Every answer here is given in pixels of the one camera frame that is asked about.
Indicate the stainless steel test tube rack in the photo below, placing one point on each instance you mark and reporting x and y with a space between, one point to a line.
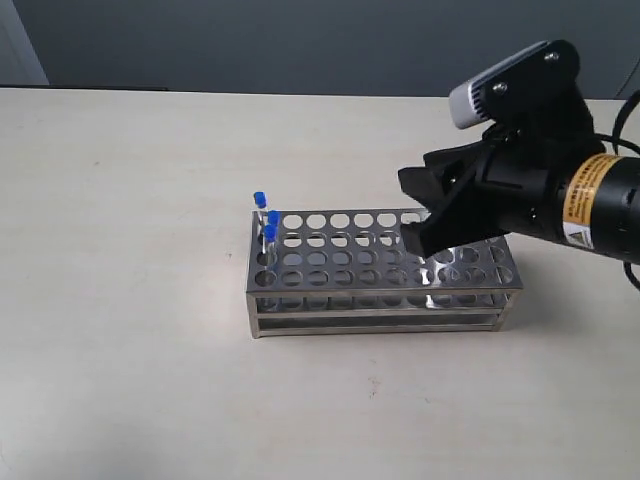
347 271

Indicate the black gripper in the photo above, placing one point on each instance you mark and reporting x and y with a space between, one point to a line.
568 193

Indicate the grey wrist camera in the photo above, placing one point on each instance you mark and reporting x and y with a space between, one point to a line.
532 97

